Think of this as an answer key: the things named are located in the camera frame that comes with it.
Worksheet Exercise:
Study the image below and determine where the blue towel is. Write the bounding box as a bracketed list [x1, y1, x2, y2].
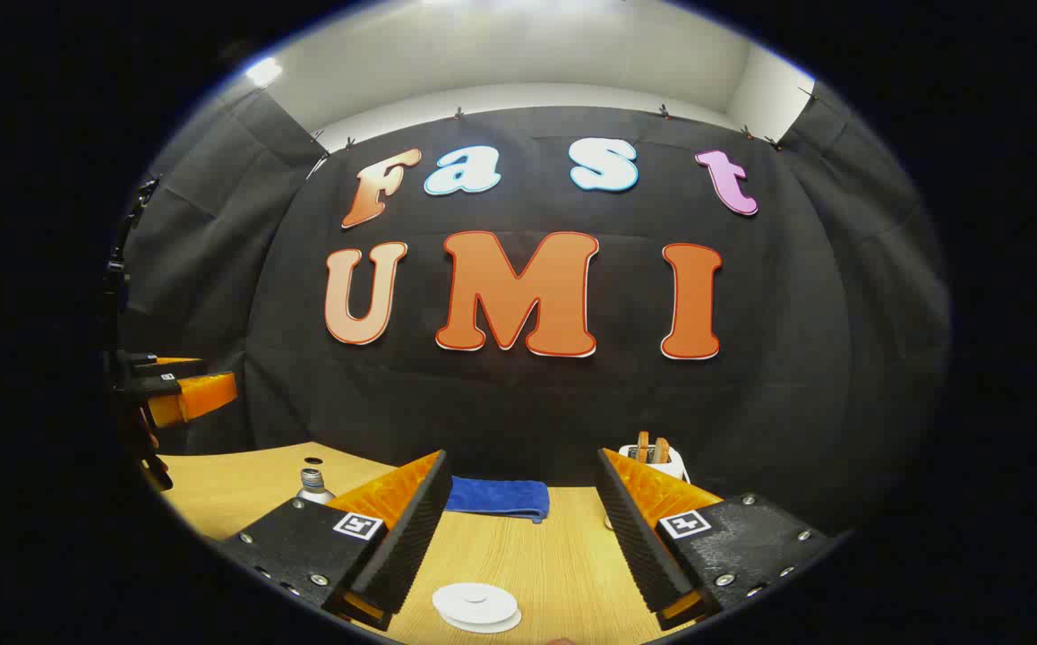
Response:
[444, 477, 551, 524]

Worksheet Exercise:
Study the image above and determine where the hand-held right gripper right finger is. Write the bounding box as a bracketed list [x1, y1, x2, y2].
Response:
[596, 448, 842, 631]

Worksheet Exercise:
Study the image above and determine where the white toaster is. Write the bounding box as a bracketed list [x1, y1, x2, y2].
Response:
[617, 443, 691, 485]

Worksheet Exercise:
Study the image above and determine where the silver water bottle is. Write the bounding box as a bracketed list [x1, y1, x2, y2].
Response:
[293, 466, 337, 505]

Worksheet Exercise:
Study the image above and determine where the black backdrop cloth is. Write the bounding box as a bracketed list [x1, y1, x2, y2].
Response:
[116, 81, 954, 538]

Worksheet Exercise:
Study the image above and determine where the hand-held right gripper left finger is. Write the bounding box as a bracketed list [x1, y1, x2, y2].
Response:
[214, 450, 454, 632]

